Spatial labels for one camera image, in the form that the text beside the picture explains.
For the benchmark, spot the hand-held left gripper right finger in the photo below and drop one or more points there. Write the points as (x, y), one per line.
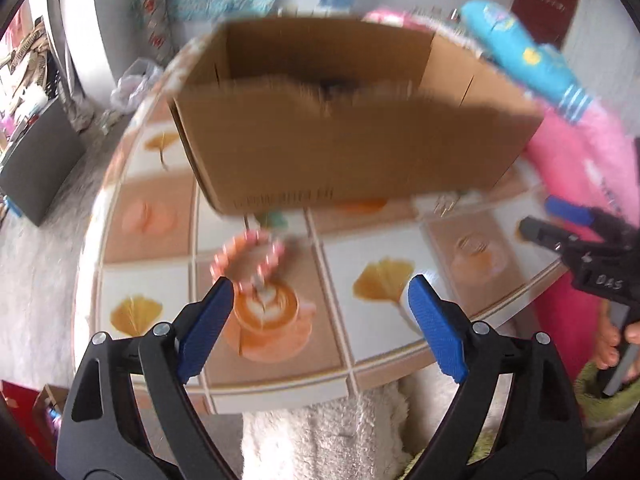
(440, 330)

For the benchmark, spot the grey cabinet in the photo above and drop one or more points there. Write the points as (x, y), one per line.
(40, 165)

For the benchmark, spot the white plastic bag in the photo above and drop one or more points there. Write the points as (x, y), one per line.
(135, 85)

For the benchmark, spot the person's right forearm green sleeve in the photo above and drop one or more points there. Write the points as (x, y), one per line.
(590, 400)

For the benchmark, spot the red box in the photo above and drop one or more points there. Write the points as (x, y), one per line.
(22, 415)

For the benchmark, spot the blue plush pillow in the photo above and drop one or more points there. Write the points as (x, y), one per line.
(530, 55)

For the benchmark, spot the brown door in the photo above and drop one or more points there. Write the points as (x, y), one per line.
(547, 0)

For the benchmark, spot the brown cardboard box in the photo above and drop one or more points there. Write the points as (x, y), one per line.
(350, 150)

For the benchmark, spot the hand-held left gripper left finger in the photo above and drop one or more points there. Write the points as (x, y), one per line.
(207, 327)

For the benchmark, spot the printed tablecloth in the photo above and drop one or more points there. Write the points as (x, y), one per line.
(150, 280)

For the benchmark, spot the pink blanket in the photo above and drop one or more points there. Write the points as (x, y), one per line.
(580, 160)

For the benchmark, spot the person's right hand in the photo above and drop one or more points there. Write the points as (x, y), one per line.
(606, 347)

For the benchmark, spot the white fluffy cloth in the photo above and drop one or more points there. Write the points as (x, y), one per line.
(325, 435)

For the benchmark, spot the pile of clutter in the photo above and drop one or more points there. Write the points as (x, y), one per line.
(25, 80)

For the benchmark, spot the patterned rolled mat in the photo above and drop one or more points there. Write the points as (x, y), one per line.
(157, 20)

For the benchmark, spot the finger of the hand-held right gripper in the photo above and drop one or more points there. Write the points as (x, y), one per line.
(545, 235)
(567, 210)

